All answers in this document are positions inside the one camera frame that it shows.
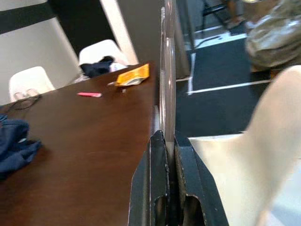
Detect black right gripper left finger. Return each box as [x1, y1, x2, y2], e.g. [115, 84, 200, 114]
[128, 129, 171, 226]

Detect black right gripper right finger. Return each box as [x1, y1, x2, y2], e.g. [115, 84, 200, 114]
[174, 131, 230, 226]

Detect thin plastic clothes hanger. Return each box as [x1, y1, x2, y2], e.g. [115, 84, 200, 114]
[159, 0, 177, 145]

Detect dark brown wooden table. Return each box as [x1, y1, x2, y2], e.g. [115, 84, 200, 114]
[0, 60, 161, 226]

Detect white chair wooden legs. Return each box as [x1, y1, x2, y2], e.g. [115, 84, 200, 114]
[188, 65, 301, 226]

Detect orange snack packet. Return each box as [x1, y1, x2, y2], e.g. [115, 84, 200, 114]
[114, 63, 151, 87]

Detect pink lighter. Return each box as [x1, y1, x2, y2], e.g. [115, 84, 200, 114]
[77, 92, 103, 98]

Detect black floor mat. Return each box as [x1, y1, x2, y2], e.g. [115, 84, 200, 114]
[176, 35, 273, 138]

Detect dark cloth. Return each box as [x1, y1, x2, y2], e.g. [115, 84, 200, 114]
[80, 56, 115, 78]

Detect white plastic chair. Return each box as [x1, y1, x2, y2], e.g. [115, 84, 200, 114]
[8, 66, 56, 105]
[79, 39, 129, 73]

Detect crumpled navy blue garment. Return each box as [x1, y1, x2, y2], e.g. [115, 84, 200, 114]
[0, 113, 43, 182]

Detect black eyeglasses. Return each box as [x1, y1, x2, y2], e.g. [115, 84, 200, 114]
[11, 89, 42, 111]

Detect grey stuffed plastic bag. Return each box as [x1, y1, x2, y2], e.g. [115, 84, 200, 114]
[245, 0, 301, 73]

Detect black folding chair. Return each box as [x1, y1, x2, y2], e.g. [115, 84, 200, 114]
[201, 0, 236, 26]

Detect black floor cable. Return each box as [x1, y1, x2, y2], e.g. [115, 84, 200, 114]
[194, 35, 223, 47]

